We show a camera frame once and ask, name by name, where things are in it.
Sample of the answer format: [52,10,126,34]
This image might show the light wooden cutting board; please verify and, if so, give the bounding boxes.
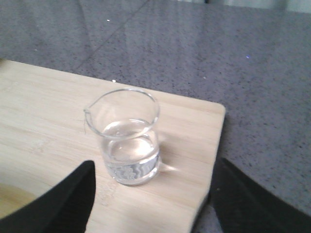
[0,59,226,233]

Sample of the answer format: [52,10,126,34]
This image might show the small glass measuring beaker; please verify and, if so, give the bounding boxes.
[84,87,161,186]

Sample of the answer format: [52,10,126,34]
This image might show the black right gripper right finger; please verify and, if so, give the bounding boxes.
[210,158,311,233]

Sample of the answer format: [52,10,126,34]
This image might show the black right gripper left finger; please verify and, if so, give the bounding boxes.
[0,160,96,233]

